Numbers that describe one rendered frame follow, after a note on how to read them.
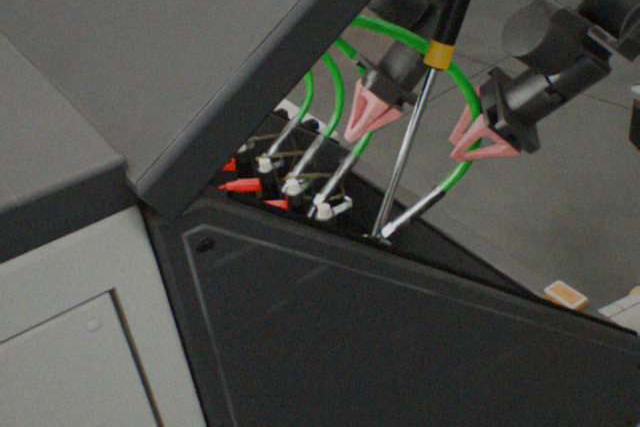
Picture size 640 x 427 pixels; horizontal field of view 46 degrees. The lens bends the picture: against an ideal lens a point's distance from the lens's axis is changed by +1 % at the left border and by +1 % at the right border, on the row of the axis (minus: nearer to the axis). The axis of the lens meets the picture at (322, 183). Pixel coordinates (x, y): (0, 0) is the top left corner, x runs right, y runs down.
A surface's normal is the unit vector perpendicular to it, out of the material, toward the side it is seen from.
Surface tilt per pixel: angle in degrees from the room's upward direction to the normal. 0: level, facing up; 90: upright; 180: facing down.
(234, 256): 90
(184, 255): 90
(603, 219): 0
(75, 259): 90
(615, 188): 0
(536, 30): 50
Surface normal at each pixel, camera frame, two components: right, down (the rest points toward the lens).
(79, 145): -0.11, -0.82
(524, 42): -0.75, -0.28
